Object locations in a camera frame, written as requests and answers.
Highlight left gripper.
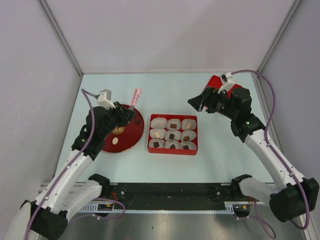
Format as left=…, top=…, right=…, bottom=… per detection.
left=100, top=101, right=136, bottom=138

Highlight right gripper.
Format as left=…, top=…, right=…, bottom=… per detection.
left=187, top=86, right=237, bottom=120

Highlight round red plate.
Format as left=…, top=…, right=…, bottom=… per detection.
left=102, top=108, right=145, bottom=153

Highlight pink metal tongs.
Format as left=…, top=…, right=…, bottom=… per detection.
left=129, top=88, right=142, bottom=110

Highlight red box lid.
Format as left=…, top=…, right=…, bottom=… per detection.
left=206, top=75, right=242, bottom=111

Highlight red chocolate box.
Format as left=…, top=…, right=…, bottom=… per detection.
left=147, top=113, right=199, bottom=156

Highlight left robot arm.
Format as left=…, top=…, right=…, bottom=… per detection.
left=23, top=100, right=136, bottom=240

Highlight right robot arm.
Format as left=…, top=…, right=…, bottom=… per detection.
left=187, top=87, right=320, bottom=230

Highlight white round swirl chocolate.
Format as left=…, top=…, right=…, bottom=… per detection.
left=112, top=137, right=119, bottom=145

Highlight white paper cup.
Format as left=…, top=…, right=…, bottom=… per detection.
left=181, top=118, right=197, bottom=131
left=149, top=128, right=166, bottom=139
left=180, top=141, right=197, bottom=150
left=148, top=138, right=165, bottom=149
left=166, top=118, right=182, bottom=130
left=164, top=140, right=181, bottom=149
left=164, top=130, right=182, bottom=141
left=150, top=117, right=168, bottom=129
left=181, top=130, right=197, bottom=142

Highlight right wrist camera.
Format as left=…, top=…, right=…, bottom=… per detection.
left=218, top=72, right=235, bottom=94

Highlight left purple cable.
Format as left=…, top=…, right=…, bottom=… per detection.
left=24, top=88, right=126, bottom=240

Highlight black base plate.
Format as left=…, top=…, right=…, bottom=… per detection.
left=111, top=183, right=249, bottom=209

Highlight grey cable duct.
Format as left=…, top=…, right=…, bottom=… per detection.
left=78, top=202, right=250, bottom=216

